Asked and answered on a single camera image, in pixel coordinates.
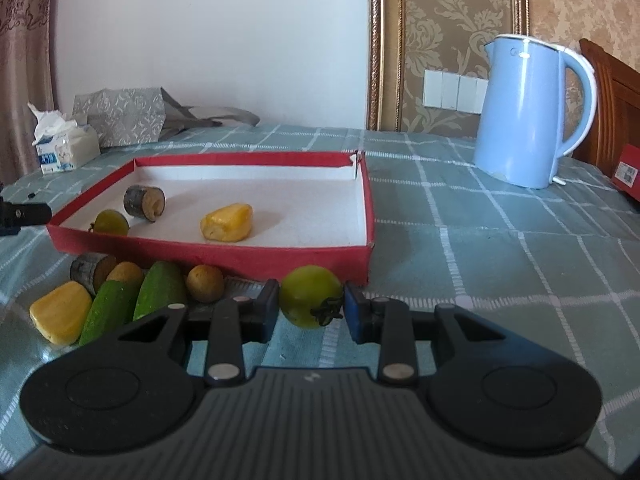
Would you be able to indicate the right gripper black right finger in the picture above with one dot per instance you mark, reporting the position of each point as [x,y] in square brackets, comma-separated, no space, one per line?
[487,385]

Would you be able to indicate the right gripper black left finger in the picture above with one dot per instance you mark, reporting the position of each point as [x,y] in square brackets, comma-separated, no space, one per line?
[141,382]

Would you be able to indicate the small green tomato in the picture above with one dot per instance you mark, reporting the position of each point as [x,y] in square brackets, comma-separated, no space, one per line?
[110,221]

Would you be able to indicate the dark sugarcane piece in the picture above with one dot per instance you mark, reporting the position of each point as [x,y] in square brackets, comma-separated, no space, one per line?
[144,202]

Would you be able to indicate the yellow ridged fruit piece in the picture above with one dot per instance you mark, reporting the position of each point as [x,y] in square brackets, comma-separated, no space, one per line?
[228,224]

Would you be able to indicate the large green tomato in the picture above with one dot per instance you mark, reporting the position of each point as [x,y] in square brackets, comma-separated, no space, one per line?
[311,297]

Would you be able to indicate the white tissue pack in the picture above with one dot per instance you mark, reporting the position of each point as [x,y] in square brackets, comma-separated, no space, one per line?
[62,144]

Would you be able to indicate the short green cucumber piece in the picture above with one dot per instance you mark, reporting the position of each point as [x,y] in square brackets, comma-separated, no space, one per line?
[112,308]

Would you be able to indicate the brown sugarcane piece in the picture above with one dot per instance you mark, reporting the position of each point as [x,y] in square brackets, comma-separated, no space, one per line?
[91,270]

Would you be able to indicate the yellow block fruit piece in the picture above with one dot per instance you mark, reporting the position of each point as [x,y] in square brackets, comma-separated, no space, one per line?
[60,315]

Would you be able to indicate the long green cucumber piece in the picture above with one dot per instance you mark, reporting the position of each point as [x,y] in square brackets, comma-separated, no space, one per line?
[163,285]

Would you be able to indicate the orange-yellow round fruit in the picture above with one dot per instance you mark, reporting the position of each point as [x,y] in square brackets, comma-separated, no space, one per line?
[127,273]

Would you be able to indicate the small brown-yellow round fruit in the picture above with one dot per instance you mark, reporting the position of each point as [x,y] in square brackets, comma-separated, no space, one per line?
[205,283]

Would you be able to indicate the grey patterned paper bag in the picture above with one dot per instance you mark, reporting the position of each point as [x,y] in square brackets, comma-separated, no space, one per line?
[147,115]

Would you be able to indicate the brown curtain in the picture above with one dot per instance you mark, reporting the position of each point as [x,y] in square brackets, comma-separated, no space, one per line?
[25,78]

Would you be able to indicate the red box lid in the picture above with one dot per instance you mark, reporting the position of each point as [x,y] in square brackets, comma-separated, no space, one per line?
[626,177]

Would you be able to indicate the light blue electric kettle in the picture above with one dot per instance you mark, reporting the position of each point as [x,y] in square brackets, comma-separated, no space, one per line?
[520,138]

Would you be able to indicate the white wall switch panel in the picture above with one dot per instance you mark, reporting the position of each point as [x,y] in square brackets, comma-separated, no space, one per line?
[448,91]

